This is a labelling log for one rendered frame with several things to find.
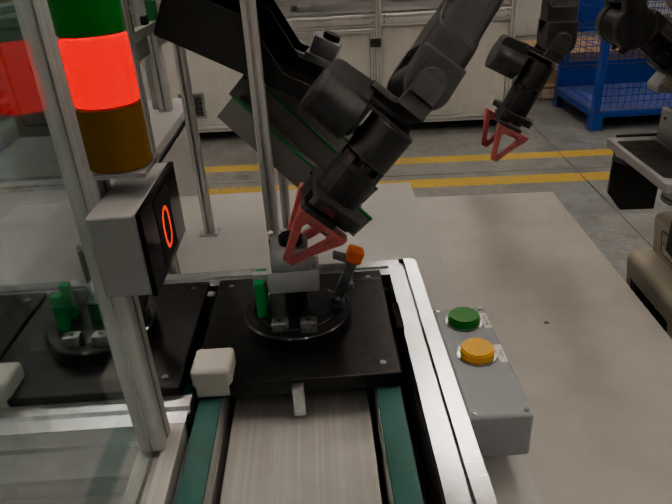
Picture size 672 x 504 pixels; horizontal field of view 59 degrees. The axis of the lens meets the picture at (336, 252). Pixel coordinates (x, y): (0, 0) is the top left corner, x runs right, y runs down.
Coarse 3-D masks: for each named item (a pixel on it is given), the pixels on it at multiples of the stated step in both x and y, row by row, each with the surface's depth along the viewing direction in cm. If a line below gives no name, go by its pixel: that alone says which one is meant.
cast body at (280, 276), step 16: (272, 240) 74; (304, 240) 74; (272, 256) 72; (256, 272) 75; (272, 272) 73; (288, 272) 73; (304, 272) 73; (272, 288) 74; (288, 288) 74; (304, 288) 74
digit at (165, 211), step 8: (160, 192) 50; (160, 200) 50; (168, 200) 52; (160, 208) 49; (168, 208) 52; (160, 216) 49; (168, 216) 52; (160, 224) 49; (168, 224) 52; (160, 232) 49; (168, 232) 51; (168, 240) 51; (176, 240) 54; (168, 248) 51; (168, 256) 51; (168, 264) 51
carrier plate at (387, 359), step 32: (224, 288) 87; (224, 320) 80; (352, 320) 78; (384, 320) 78; (256, 352) 73; (320, 352) 72; (352, 352) 72; (384, 352) 72; (256, 384) 68; (288, 384) 69; (320, 384) 69; (352, 384) 69; (384, 384) 69
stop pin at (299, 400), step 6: (294, 384) 68; (300, 384) 68; (294, 390) 67; (300, 390) 67; (294, 396) 68; (300, 396) 68; (294, 402) 68; (300, 402) 68; (294, 408) 69; (300, 408) 69; (306, 408) 70; (294, 414) 69; (300, 414) 69
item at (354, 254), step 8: (352, 248) 74; (360, 248) 75; (336, 256) 74; (344, 256) 74; (352, 256) 74; (360, 256) 74; (352, 264) 75; (344, 272) 75; (352, 272) 75; (344, 280) 76; (336, 288) 77; (344, 288) 76; (336, 296) 77
